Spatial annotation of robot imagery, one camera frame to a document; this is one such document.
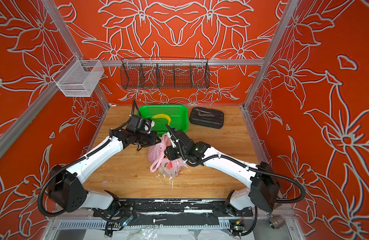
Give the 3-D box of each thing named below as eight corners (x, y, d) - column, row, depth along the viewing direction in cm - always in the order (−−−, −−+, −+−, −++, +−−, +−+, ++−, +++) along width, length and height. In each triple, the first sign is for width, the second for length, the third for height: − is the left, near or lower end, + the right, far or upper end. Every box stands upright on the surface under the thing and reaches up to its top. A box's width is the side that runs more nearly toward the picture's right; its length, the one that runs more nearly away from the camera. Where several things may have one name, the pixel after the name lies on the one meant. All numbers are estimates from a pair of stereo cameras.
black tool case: (188, 124, 109) (188, 118, 104) (191, 111, 118) (192, 105, 112) (221, 130, 105) (223, 124, 100) (222, 116, 114) (224, 110, 109)
